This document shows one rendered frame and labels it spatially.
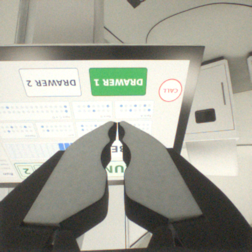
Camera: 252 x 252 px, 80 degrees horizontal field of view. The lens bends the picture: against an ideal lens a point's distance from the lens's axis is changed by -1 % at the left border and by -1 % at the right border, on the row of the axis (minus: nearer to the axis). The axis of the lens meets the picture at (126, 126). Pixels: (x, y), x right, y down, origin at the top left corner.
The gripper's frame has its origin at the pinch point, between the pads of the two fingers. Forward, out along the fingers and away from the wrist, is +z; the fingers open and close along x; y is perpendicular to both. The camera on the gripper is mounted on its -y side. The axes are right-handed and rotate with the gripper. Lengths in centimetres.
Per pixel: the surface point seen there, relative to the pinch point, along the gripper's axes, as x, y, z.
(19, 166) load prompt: -22.3, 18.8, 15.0
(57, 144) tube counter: -12.5, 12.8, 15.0
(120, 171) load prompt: 0.2, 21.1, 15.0
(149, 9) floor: 25, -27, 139
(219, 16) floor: 87, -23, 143
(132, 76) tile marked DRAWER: 2.5, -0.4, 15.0
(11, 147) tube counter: -22.2, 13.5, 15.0
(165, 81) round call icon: 8.0, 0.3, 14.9
